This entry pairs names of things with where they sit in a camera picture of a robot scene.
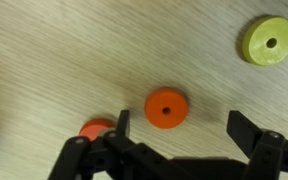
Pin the yellow disc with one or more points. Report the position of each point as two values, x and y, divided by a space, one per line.
260 46

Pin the orange disc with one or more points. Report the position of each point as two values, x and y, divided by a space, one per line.
157 103

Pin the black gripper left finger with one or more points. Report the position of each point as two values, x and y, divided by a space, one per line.
117 156

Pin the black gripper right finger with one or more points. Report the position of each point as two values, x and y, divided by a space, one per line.
267 156

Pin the red-orange disc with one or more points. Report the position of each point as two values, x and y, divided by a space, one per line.
92 128

